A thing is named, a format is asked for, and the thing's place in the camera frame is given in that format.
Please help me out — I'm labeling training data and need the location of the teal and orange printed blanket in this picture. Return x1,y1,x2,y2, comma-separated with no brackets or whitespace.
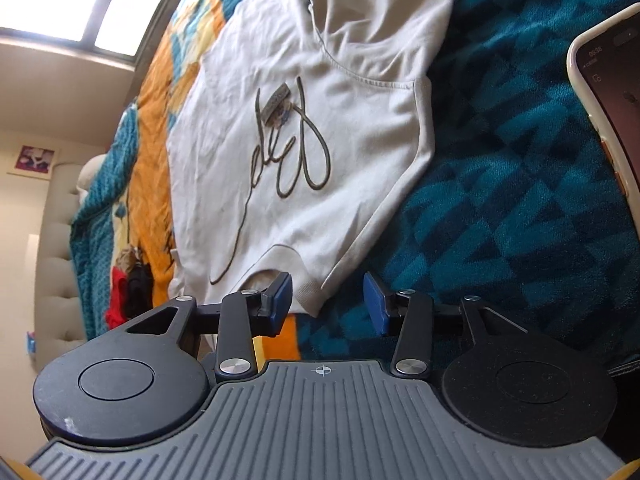
70,0,640,376

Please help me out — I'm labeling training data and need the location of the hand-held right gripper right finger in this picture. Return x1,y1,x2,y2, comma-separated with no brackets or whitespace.
363,271,529,379

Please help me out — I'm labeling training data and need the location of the beige pillow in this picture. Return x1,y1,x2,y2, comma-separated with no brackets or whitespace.
75,152,109,196

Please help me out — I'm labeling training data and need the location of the red cloth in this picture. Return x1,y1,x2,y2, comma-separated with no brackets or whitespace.
105,266,132,328

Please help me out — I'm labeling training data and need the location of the smartphone with cream case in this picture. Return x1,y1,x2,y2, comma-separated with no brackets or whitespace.
566,7,640,241

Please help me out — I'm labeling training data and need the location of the beige hoodie with script print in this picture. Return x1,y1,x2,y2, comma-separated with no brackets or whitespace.
167,0,456,317

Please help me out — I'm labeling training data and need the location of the purple wall picture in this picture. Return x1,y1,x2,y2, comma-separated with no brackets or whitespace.
7,145,57,179

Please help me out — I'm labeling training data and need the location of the beige tufted headboard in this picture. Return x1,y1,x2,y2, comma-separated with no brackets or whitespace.
30,160,101,361

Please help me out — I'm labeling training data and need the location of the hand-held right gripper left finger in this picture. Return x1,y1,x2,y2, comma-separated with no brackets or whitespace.
124,271,294,381

